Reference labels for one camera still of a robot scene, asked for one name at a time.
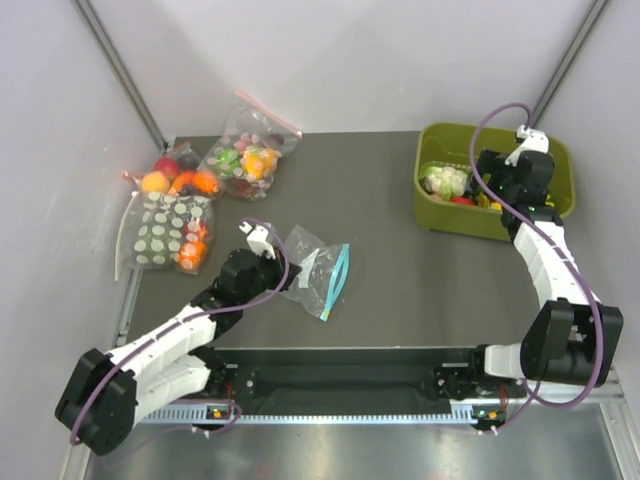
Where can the red zip fruit bag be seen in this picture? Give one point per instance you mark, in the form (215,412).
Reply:
(178,173)

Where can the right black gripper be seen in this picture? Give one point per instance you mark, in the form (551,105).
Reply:
(492,163)

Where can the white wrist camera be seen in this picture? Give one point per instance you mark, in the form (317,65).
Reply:
(258,238)
(528,139)

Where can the blue zip clear bag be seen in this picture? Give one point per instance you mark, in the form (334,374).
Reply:
(323,272)

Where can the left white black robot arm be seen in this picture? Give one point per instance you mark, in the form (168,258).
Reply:
(108,393)

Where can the white fake cauliflower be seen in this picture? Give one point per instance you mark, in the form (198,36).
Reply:
(444,181)

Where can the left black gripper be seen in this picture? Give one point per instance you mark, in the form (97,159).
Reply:
(277,265)

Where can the red fake apple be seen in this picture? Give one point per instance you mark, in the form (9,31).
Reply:
(463,201)

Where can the dark grey table mat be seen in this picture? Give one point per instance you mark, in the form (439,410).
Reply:
(406,286)

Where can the pink zip dotted bag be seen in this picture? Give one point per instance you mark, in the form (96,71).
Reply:
(254,140)

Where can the grey slotted cable duct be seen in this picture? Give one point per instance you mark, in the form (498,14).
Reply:
(219,415)

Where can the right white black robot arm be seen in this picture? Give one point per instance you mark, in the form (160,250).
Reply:
(573,338)

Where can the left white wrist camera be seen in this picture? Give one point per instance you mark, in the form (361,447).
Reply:
(258,238)

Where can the olive green plastic bin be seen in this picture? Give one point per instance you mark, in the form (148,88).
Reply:
(446,144)

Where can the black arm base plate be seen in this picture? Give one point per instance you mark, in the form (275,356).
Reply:
(432,373)

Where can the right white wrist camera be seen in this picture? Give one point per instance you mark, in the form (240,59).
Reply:
(528,139)

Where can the yellow fake banana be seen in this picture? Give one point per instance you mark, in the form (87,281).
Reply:
(483,201)

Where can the white dotted zip bag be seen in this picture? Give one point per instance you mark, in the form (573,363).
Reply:
(161,231)

